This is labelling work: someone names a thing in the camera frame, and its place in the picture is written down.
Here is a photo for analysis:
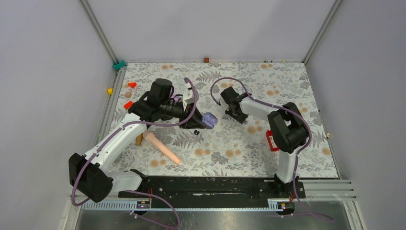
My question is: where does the red triangle block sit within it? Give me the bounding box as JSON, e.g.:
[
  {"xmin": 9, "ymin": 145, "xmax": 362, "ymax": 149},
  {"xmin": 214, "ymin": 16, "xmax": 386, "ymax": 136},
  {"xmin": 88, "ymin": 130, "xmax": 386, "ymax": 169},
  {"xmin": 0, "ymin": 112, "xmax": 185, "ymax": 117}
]
[{"xmin": 127, "ymin": 82, "xmax": 137, "ymax": 89}]

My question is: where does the red flat block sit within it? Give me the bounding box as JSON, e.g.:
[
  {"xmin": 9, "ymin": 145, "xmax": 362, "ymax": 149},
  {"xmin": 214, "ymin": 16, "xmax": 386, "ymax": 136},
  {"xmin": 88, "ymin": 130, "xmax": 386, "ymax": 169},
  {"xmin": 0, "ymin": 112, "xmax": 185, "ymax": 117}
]
[{"xmin": 123, "ymin": 101, "xmax": 133, "ymax": 110}]

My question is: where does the floral table mat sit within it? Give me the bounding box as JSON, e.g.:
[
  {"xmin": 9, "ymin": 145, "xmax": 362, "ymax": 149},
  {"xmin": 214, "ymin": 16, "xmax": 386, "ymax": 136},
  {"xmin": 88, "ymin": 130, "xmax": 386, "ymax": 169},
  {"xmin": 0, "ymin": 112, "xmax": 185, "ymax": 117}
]
[{"xmin": 110, "ymin": 63, "xmax": 338, "ymax": 178}]

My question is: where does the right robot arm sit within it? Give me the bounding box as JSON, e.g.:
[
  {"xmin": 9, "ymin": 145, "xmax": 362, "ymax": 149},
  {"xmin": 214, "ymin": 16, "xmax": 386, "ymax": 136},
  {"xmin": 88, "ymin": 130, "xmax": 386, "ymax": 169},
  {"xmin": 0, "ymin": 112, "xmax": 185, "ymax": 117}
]
[{"xmin": 221, "ymin": 87, "xmax": 311, "ymax": 197}]

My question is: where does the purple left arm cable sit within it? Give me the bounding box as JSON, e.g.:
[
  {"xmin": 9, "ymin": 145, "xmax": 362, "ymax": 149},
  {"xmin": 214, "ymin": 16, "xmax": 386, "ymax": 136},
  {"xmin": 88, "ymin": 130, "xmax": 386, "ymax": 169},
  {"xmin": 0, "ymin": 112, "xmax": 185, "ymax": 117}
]
[{"xmin": 71, "ymin": 77, "xmax": 200, "ymax": 230}]

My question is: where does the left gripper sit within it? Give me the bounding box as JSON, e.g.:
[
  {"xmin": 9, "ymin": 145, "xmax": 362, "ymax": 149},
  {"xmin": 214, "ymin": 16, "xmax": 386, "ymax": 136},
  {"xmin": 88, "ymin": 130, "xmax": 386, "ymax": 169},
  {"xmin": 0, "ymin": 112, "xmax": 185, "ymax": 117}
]
[{"xmin": 161, "ymin": 100, "xmax": 206, "ymax": 129}]

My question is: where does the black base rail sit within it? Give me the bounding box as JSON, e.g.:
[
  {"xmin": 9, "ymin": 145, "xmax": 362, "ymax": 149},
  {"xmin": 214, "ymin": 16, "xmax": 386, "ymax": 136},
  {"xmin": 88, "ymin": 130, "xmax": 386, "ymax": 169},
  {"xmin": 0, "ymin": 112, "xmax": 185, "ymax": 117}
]
[{"xmin": 137, "ymin": 176, "xmax": 306, "ymax": 208}]

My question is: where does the pink microphone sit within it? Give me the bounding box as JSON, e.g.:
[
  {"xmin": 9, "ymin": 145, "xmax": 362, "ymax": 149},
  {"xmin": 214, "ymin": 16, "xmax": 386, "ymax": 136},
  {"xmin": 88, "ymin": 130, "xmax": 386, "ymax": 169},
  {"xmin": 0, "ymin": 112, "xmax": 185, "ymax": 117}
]
[{"xmin": 142, "ymin": 130, "xmax": 181, "ymax": 165}]

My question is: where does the teal block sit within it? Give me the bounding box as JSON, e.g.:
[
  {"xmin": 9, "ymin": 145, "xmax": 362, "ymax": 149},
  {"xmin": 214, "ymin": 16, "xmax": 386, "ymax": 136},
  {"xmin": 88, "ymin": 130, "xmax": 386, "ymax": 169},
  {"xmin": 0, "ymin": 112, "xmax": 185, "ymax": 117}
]
[{"xmin": 112, "ymin": 60, "xmax": 127, "ymax": 71}]

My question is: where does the red toy block box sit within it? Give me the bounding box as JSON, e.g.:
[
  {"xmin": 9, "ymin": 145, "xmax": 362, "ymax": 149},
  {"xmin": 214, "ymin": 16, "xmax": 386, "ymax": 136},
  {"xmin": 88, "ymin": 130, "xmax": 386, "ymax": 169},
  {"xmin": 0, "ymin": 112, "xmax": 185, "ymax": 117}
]
[{"xmin": 266, "ymin": 130, "xmax": 280, "ymax": 151}]

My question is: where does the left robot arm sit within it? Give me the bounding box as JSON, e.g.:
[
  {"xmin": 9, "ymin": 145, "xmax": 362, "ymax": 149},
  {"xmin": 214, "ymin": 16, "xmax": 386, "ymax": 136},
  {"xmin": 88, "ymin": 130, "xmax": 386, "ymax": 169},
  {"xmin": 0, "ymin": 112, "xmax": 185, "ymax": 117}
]
[{"xmin": 68, "ymin": 78, "xmax": 218, "ymax": 207}]

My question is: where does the gold microphone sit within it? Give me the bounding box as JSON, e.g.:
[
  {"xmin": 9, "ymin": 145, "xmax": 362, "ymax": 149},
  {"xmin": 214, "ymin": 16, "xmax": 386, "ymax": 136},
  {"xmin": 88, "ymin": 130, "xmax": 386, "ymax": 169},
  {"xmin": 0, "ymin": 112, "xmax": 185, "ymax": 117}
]
[{"xmin": 135, "ymin": 134, "xmax": 143, "ymax": 146}]

